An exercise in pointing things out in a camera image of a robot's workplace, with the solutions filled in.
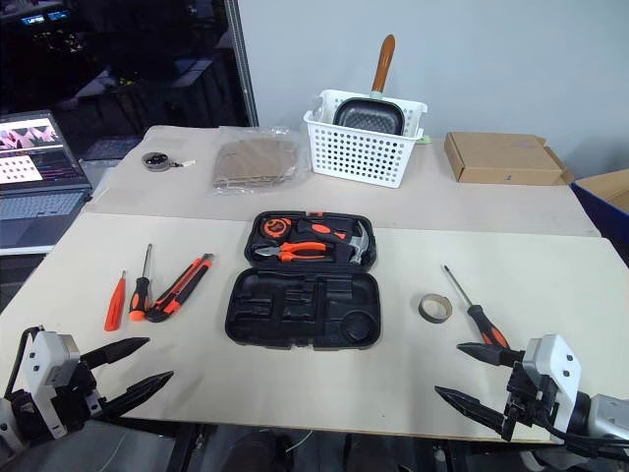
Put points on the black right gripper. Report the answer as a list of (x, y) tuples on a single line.
[(528, 398)]

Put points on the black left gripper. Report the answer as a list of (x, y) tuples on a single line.
[(74, 393)]

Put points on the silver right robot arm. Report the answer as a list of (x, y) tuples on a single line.
[(609, 413)]

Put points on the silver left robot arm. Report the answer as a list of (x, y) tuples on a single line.
[(7, 428)]

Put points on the black tool case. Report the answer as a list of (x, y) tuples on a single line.
[(275, 324)]

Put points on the long black orange screwdriver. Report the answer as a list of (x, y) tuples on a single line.
[(484, 324)]

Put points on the small orange tester screwdriver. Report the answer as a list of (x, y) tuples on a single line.
[(115, 307)]

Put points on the brown tape roll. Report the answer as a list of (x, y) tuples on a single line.
[(426, 311)]

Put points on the orange black utility knife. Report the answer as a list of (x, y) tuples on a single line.
[(179, 290)]

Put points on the dark rounded shape under table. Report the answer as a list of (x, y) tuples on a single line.
[(265, 452)]

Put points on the open grey laptop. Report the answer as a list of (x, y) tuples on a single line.
[(34, 196)]

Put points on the orange black tape measure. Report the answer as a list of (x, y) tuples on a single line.
[(276, 228)]

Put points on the dark round disc with tag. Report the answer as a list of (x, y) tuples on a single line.
[(155, 161)]

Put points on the blue bin with cardboard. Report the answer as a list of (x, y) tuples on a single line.
[(604, 201)]

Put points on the flat brown cardboard box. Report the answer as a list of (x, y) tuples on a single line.
[(501, 159)]

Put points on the plastic bag of brown sheets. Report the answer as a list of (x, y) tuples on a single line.
[(255, 162)]

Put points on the small green object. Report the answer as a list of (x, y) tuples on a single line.
[(425, 139)]

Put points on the white perforated plastic basket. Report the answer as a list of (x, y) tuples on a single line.
[(359, 157)]

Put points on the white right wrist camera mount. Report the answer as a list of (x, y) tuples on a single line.
[(555, 359)]

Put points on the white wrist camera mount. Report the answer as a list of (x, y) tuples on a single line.
[(555, 359), (46, 354)]

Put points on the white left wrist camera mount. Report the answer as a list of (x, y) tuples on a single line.
[(46, 354)]

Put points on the grey metal window post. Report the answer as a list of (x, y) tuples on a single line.
[(245, 64)]

